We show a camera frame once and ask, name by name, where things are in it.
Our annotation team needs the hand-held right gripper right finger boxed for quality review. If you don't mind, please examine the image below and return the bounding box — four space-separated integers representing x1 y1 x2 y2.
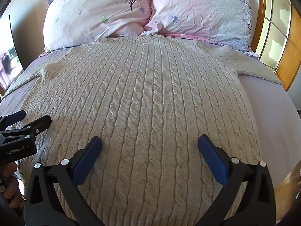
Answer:
197 134 276 226

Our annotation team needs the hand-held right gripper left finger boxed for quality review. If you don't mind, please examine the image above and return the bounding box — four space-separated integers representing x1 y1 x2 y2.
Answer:
24 136 103 226

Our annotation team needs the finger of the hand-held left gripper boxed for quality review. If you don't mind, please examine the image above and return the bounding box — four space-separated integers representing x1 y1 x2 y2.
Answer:
0 115 52 146
0 110 26 128

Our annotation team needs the beige cable-knit sweater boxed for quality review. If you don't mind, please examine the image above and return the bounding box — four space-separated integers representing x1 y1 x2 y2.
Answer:
0 33 283 226

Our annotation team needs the person's left hand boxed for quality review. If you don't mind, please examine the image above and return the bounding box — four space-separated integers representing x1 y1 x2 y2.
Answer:
3 162 24 209

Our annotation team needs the pink tree-print pillow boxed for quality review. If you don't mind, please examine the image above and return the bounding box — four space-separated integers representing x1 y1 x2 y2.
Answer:
43 0 154 53

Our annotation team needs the wooden headboard with glass panels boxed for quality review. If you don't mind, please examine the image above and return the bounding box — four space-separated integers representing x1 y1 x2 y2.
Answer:
250 0 301 92

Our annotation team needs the pink flower-print pillow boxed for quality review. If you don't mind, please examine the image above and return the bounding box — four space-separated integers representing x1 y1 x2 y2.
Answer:
144 0 259 58

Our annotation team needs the wall picture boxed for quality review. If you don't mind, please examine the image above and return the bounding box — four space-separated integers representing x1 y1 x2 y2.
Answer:
0 46 24 91

